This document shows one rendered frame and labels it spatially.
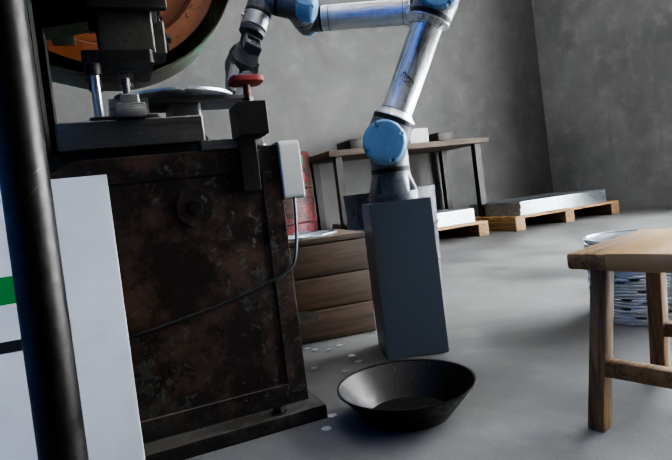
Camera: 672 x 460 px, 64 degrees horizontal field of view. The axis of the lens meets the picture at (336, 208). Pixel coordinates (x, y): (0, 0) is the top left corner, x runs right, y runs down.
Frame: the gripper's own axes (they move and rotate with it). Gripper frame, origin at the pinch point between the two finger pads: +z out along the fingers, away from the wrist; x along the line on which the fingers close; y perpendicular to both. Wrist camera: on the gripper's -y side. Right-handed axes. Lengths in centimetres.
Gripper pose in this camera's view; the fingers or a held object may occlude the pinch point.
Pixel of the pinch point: (233, 93)
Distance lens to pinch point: 151.4
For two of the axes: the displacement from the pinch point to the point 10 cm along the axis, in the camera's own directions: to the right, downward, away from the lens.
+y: -4.1, 0.3, 9.1
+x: -8.7, -3.1, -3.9
